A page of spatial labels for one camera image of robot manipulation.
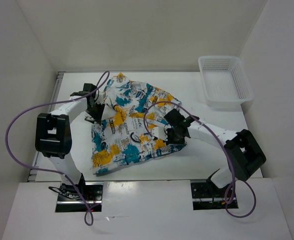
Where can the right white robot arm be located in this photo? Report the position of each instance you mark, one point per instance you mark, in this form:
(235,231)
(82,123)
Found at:
(243,153)

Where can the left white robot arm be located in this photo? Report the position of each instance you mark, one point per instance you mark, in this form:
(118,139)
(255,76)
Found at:
(53,138)

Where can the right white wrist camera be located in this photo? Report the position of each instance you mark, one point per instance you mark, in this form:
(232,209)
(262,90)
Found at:
(160,133)

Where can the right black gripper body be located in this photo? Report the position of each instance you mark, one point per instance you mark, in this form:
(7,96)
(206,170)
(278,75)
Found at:
(173,137)

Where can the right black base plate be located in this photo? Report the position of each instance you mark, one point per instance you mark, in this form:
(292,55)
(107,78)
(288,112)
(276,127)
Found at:
(206,196)

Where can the colourful printed shorts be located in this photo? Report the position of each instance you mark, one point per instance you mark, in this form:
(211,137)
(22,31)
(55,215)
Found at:
(123,139)

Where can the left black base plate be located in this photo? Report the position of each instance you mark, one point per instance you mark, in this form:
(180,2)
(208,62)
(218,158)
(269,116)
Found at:
(70,202)

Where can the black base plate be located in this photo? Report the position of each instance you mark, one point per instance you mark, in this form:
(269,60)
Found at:
(206,196)
(70,202)

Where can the white plastic mesh basket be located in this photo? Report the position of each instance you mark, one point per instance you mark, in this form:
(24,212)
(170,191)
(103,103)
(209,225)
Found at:
(224,80)

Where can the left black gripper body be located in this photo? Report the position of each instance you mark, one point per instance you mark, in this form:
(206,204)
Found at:
(95,112)

